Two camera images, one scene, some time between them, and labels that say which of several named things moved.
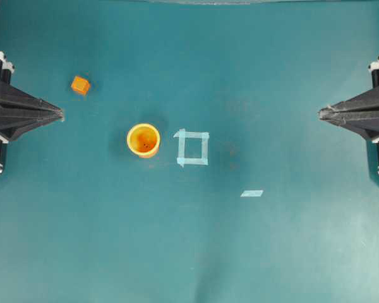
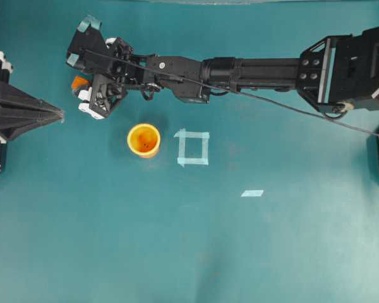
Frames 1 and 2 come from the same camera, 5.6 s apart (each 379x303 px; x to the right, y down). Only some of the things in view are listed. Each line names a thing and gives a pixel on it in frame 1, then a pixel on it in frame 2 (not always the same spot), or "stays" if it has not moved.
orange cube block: [80, 84] stays
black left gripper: [12, 124] stays
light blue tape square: [182, 160] stays
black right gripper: [370, 113] -> [89, 51]
